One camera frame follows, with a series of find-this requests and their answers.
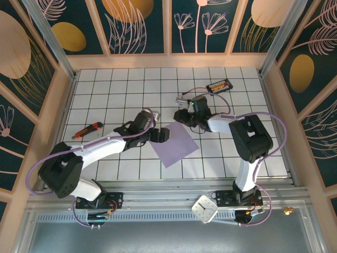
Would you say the lilac square paper sheet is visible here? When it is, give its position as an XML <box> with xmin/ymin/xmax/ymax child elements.
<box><xmin>149</xmin><ymin>121</ymin><xmax>200</xmax><ymax>169</ymax></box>

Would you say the white square analog clock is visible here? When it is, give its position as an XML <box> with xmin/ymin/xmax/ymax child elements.
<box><xmin>191</xmin><ymin>194</ymin><xmax>219</xmax><ymax>224</ymax></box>

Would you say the clear plastic box with metal part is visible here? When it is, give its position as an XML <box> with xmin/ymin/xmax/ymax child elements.
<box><xmin>175</xmin><ymin>95</ymin><xmax>192</xmax><ymax>108</ymax></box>

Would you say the black board with orange connectors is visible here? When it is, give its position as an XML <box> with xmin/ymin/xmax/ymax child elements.
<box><xmin>206</xmin><ymin>80</ymin><xmax>233</xmax><ymax>95</ymax></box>

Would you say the orange black utility knife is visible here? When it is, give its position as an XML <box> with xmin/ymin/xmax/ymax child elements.
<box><xmin>71</xmin><ymin>122</ymin><xmax>104</xmax><ymax>140</ymax></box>

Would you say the thin red wire with plug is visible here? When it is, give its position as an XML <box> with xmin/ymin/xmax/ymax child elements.
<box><xmin>182</xmin><ymin>86</ymin><xmax>211</xmax><ymax>97</ymax></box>

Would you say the aluminium table edge rail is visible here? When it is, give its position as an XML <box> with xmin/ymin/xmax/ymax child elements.
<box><xmin>26</xmin><ymin>178</ymin><xmax>313</xmax><ymax>219</ymax></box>

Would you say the aluminium side rail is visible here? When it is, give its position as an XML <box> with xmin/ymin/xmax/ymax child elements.
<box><xmin>39</xmin><ymin>73</ymin><xmax>78</xmax><ymax>191</ymax></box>
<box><xmin>259</xmin><ymin>73</ymin><xmax>300</xmax><ymax>187</ymax></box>

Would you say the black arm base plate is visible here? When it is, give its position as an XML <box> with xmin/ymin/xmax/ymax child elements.
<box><xmin>215</xmin><ymin>189</ymin><xmax>263</xmax><ymax>208</ymax></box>
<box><xmin>75</xmin><ymin>192</ymin><xmax>124</xmax><ymax>210</ymax></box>

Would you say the grey slotted cable duct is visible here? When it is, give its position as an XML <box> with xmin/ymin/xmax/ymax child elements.
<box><xmin>36</xmin><ymin>212</ymin><xmax>237</xmax><ymax>222</ymax></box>

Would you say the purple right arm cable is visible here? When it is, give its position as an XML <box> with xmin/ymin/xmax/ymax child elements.
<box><xmin>210</xmin><ymin>92</ymin><xmax>288</xmax><ymax>227</ymax></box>

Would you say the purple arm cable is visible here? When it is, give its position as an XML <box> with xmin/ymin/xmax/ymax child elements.
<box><xmin>27</xmin><ymin>106</ymin><xmax>158</xmax><ymax>230</ymax></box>
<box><xmin>210</xmin><ymin>92</ymin><xmax>288</xmax><ymax>227</ymax></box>

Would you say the aluminium frame post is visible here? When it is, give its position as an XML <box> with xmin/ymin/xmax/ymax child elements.
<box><xmin>259</xmin><ymin>0</ymin><xmax>309</xmax><ymax>77</ymax></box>
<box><xmin>22</xmin><ymin>0</ymin><xmax>77</xmax><ymax>80</ymax></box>

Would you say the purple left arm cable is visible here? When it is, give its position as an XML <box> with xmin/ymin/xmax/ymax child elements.
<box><xmin>27</xmin><ymin>106</ymin><xmax>158</xmax><ymax>230</ymax></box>

